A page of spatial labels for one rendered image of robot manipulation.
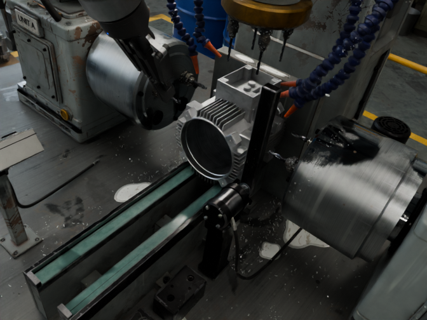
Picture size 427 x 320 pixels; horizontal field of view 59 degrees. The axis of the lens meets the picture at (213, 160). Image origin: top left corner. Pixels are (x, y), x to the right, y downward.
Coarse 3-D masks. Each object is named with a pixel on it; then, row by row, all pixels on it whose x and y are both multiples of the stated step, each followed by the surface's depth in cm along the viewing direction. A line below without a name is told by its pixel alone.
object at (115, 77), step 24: (96, 48) 95; (120, 48) 92; (96, 72) 96; (120, 72) 91; (192, 72) 103; (96, 96) 102; (120, 96) 93; (144, 96) 92; (192, 96) 110; (144, 120) 98; (168, 120) 106
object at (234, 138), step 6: (192, 108) 84; (282, 108) 91; (186, 114) 85; (192, 114) 84; (276, 114) 91; (186, 120) 86; (234, 132) 79; (228, 138) 80; (234, 138) 79; (240, 138) 80; (234, 144) 79; (180, 156) 93; (222, 180) 87; (228, 180) 87; (222, 186) 88
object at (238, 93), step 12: (240, 72) 91; (252, 72) 92; (264, 72) 90; (228, 84) 84; (240, 84) 90; (252, 84) 87; (276, 84) 87; (216, 96) 87; (228, 96) 85; (240, 96) 83; (252, 96) 81; (240, 108) 84; (252, 108) 83; (252, 120) 86
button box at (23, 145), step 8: (32, 128) 74; (8, 136) 72; (16, 136) 71; (24, 136) 72; (32, 136) 74; (0, 144) 69; (8, 144) 70; (16, 144) 71; (24, 144) 72; (32, 144) 73; (40, 144) 74; (0, 152) 69; (8, 152) 70; (16, 152) 71; (24, 152) 72; (32, 152) 73; (40, 152) 74; (0, 160) 69; (8, 160) 70; (16, 160) 71; (24, 160) 72; (0, 168) 69
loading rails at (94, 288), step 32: (160, 192) 88; (192, 192) 98; (96, 224) 77; (128, 224) 81; (160, 224) 90; (192, 224) 82; (64, 256) 72; (96, 256) 77; (128, 256) 74; (160, 256) 77; (32, 288) 69; (64, 288) 73; (96, 288) 68; (128, 288) 72
